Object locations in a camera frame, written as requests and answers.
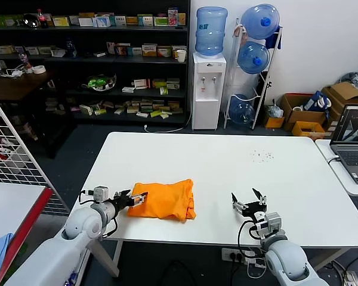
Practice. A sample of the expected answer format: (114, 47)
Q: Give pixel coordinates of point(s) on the black shelving unit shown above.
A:
(122, 60)

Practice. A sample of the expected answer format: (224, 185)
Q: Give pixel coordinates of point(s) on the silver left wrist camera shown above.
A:
(101, 194)

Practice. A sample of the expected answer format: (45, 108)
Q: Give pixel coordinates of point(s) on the white paper cup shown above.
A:
(181, 56)

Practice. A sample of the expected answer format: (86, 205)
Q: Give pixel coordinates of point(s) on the red white medicine box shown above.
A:
(164, 52)

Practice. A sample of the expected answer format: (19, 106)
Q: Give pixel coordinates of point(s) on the white shelf with red edge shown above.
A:
(9, 205)

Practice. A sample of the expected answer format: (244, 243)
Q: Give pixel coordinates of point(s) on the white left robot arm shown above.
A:
(77, 226)

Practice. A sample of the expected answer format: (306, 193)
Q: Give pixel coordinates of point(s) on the black shiny helmet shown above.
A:
(30, 21)

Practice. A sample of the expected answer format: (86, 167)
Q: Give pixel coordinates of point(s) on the pink colourful upright box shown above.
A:
(173, 17)

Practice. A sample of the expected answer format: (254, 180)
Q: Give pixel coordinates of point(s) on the brown wooden desk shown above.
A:
(15, 88)

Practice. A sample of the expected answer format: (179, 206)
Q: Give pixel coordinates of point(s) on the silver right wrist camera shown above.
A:
(274, 222)

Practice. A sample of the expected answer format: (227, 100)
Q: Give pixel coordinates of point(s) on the blue white medicine box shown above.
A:
(102, 22)

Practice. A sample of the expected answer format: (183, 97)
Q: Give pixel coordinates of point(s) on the white metal jug rack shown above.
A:
(261, 98)

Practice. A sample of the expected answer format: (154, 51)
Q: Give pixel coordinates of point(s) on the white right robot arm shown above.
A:
(286, 259)

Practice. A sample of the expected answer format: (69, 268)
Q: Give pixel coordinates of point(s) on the orange t-shirt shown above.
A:
(164, 202)

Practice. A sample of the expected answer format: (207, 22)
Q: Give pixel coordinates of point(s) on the brown cardboard box with flaps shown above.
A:
(343, 90)

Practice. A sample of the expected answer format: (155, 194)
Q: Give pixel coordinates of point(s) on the yellow cardboard tray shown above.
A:
(299, 131)

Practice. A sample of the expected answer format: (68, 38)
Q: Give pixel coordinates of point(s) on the cola bottle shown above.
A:
(42, 20)

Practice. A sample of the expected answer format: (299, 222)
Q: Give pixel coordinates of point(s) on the teal white medicine box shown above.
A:
(145, 21)

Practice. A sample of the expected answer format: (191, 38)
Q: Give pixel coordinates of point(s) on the clear plastic bag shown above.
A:
(275, 111)

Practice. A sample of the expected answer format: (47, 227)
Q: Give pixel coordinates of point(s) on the white power adapter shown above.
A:
(250, 258)

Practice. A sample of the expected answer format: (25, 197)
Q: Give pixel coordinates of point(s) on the white water dispenser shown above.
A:
(208, 107)

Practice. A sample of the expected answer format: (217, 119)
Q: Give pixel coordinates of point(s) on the blue water jug with label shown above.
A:
(211, 32)

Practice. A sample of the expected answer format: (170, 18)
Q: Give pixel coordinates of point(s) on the blue bottle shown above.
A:
(71, 49)

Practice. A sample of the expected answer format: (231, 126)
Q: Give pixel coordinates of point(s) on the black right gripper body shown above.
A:
(255, 211)

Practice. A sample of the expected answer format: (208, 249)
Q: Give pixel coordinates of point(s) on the white folded carton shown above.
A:
(58, 53)

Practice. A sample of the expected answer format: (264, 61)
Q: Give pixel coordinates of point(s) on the green white medicine box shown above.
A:
(161, 21)
(6, 21)

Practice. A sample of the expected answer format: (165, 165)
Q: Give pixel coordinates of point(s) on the white extension socket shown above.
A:
(15, 73)

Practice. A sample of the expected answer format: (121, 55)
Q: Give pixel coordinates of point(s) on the clear bottle pink contents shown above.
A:
(23, 61)

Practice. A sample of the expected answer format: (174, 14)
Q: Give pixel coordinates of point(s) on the white box red stripe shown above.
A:
(142, 84)

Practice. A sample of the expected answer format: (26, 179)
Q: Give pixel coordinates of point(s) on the grey open laptop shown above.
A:
(355, 158)

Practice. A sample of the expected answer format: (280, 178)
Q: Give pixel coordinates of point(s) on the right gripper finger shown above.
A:
(262, 200)
(239, 206)

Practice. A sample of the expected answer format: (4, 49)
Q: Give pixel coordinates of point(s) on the white power strip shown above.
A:
(229, 254)

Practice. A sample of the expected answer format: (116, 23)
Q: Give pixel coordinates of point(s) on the floor power strip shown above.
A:
(350, 278)

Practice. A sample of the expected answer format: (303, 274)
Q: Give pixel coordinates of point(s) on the orange white medicine box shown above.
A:
(149, 51)

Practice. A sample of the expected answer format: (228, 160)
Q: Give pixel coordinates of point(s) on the white box green print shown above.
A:
(120, 21)

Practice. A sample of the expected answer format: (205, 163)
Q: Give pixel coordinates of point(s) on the small white flat box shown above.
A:
(99, 54)

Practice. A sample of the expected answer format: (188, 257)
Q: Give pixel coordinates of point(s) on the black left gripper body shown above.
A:
(120, 203)

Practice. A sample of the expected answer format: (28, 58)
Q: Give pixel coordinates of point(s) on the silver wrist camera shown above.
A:
(101, 194)
(274, 222)

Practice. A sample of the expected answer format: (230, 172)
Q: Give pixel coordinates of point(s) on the white tape roll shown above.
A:
(39, 70)

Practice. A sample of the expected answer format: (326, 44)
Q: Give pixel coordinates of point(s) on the yellow white medicine box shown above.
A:
(61, 21)

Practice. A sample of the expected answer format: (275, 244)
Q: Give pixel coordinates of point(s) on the blue bag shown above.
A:
(315, 99)

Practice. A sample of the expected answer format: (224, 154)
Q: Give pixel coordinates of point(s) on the open brown cardboard box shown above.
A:
(290, 107)

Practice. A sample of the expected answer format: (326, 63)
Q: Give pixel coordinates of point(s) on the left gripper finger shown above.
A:
(138, 199)
(120, 194)

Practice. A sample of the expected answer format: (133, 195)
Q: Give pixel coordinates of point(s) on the small yellow box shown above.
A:
(274, 122)

